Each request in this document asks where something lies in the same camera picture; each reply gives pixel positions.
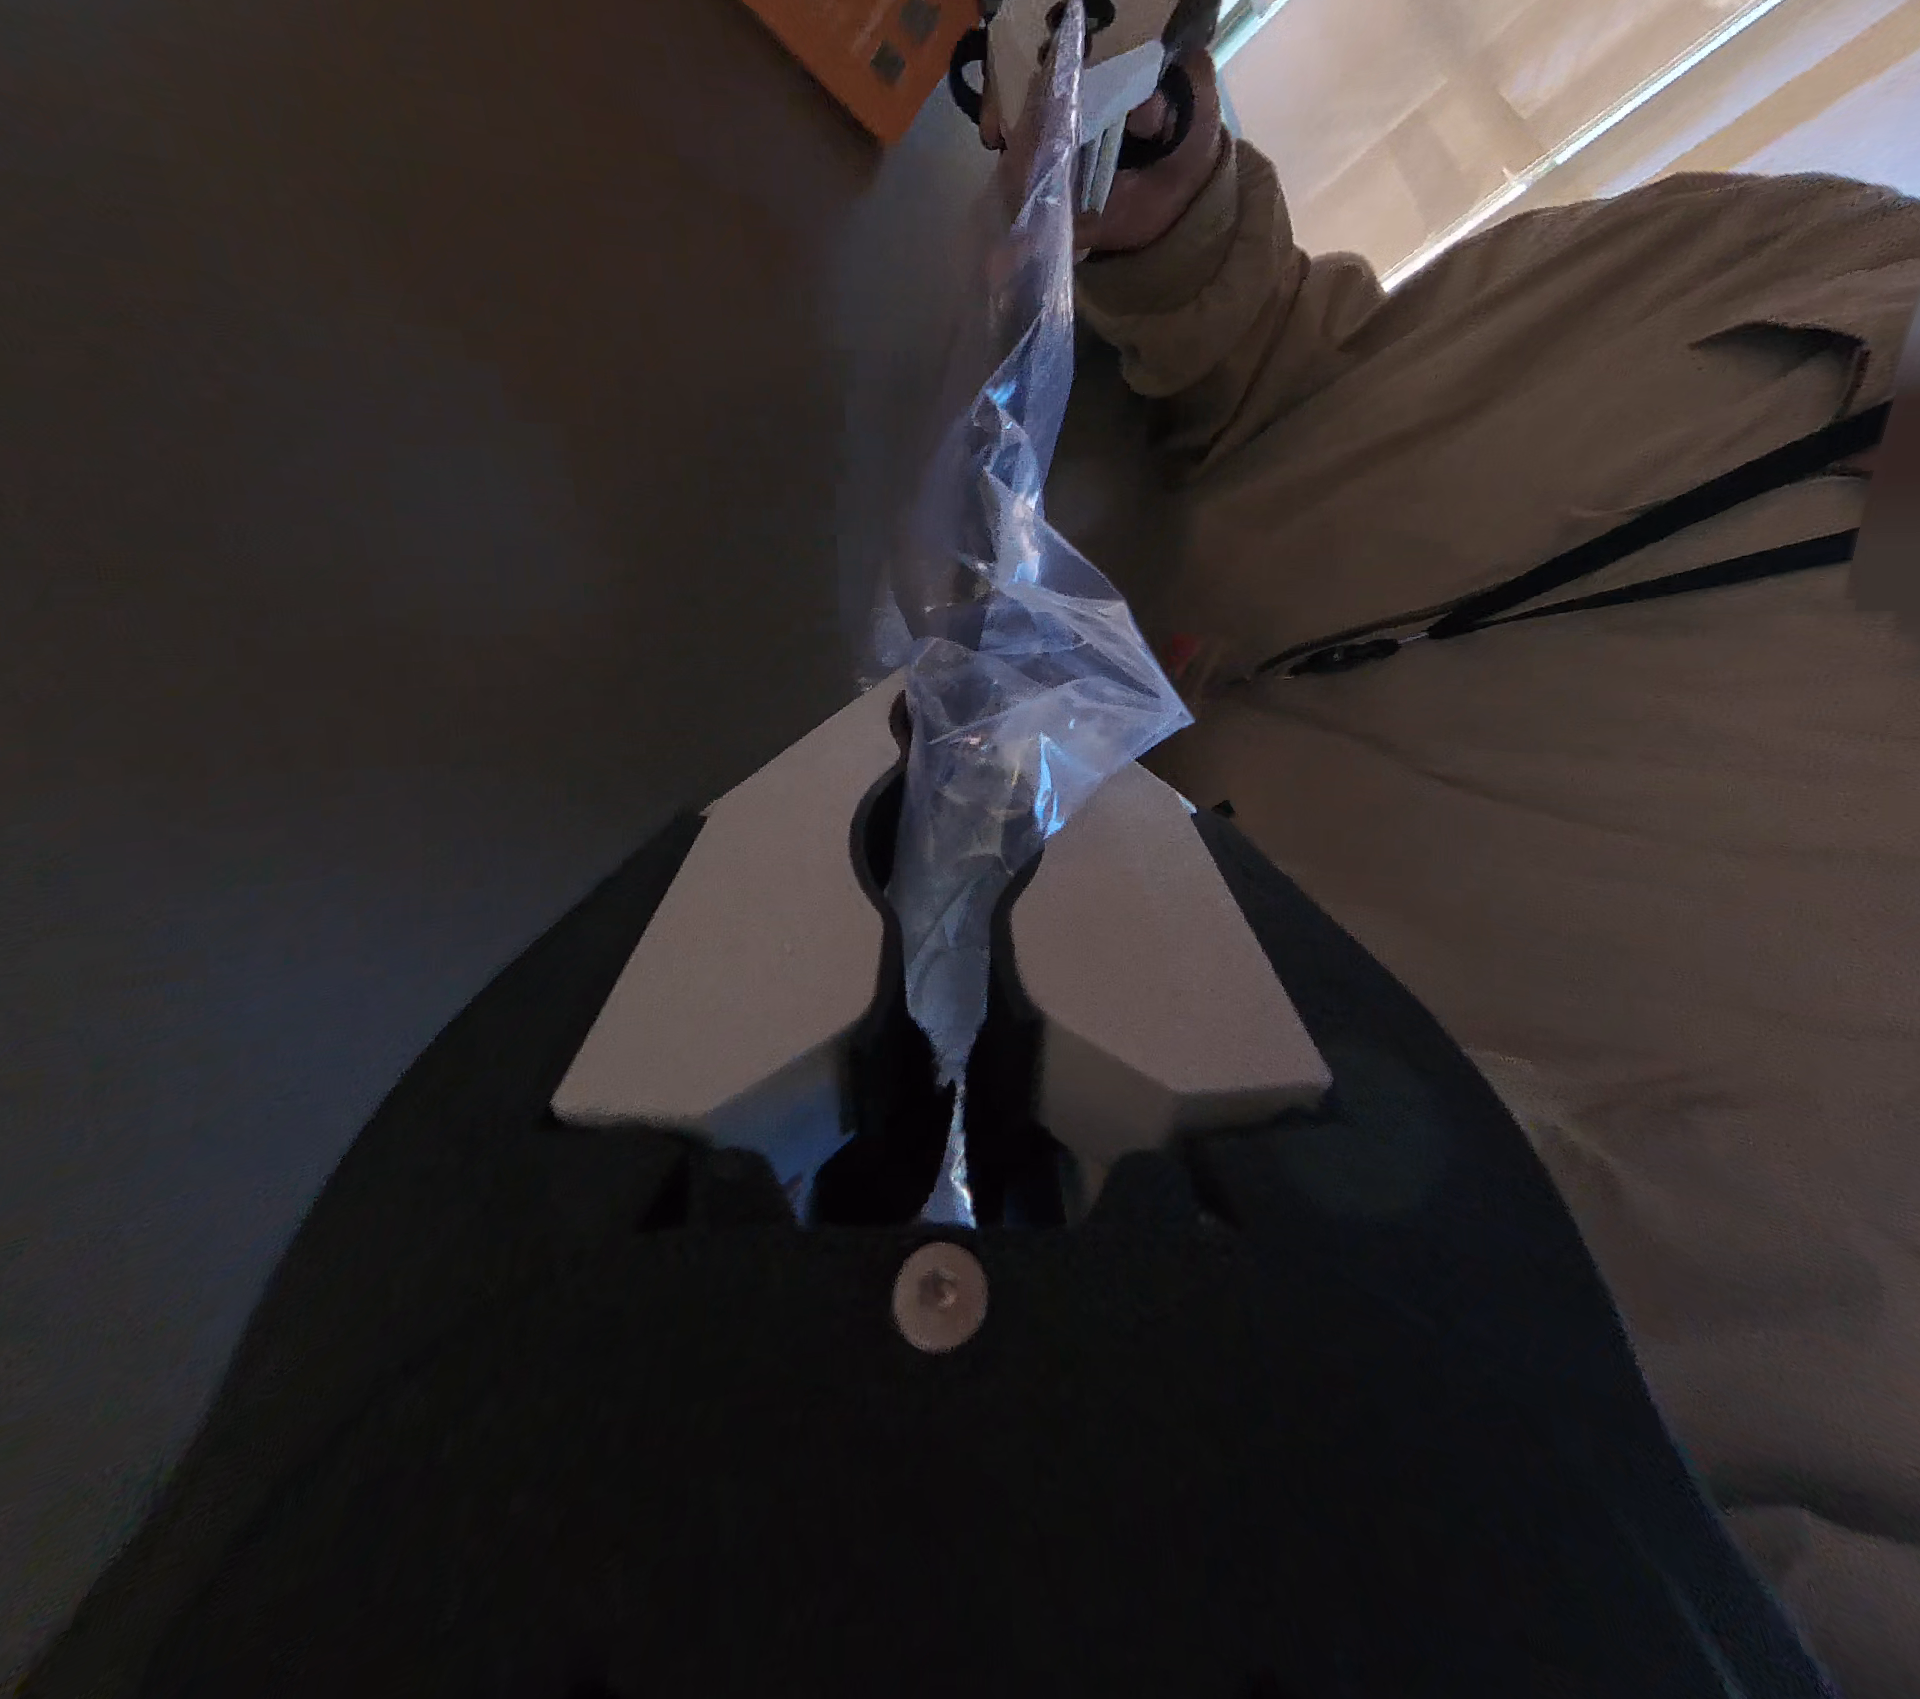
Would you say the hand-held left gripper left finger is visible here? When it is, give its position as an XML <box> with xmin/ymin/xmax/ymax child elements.
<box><xmin>552</xmin><ymin>671</ymin><xmax>974</xmax><ymax>1233</ymax></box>

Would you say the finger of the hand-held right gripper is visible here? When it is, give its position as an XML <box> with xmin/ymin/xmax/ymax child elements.
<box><xmin>991</xmin><ymin>0</ymin><xmax>1086</xmax><ymax>95</ymax></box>
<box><xmin>1081</xmin><ymin>0</ymin><xmax>1184</xmax><ymax>83</ymax></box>

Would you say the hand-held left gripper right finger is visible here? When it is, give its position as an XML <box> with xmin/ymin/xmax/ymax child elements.
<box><xmin>972</xmin><ymin>753</ymin><xmax>1333</xmax><ymax>1227</ymax></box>

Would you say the clear plastic bag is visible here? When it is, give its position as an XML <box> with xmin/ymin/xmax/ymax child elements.
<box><xmin>861</xmin><ymin>0</ymin><xmax>1197</xmax><ymax>1227</ymax></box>

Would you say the person's right hand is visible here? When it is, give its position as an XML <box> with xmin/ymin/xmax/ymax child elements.
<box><xmin>972</xmin><ymin>79</ymin><xmax>1248</xmax><ymax>261</ymax></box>

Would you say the black lanyard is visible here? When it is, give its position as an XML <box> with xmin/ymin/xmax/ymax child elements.
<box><xmin>1286</xmin><ymin>401</ymin><xmax>1896</xmax><ymax>681</ymax></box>

